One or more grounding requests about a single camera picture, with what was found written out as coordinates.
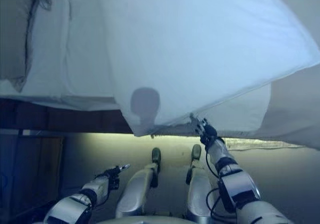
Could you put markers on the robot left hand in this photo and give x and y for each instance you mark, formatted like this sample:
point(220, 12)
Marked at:
point(113, 177)

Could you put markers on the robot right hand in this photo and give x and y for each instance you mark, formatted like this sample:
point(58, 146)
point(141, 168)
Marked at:
point(207, 131)

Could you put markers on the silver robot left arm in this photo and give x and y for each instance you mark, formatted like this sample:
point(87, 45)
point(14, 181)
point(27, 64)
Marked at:
point(75, 204)

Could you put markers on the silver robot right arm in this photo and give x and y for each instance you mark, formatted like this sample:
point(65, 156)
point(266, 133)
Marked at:
point(237, 184)

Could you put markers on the silver robot left leg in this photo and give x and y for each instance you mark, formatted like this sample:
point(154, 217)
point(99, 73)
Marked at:
point(135, 191)

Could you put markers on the white duvet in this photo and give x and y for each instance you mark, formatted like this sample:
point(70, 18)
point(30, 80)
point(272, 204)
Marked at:
point(200, 47)

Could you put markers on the beige pillow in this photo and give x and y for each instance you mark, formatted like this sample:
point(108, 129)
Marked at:
point(12, 34)

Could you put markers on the beige bed runner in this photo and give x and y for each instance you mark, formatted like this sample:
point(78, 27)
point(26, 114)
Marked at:
point(300, 114)

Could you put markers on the brown upholstered bed frame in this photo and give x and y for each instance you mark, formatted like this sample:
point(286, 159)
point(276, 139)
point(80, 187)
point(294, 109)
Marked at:
point(62, 119)

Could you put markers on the silver robot right leg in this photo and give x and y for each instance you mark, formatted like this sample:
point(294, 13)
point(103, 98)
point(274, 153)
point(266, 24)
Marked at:
point(200, 189)

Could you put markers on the wooden nightstand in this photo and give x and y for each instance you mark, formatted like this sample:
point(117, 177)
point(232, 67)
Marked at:
point(32, 164)

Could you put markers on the silver robot leg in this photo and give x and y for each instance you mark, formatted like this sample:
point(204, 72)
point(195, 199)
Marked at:
point(200, 189)
point(135, 191)

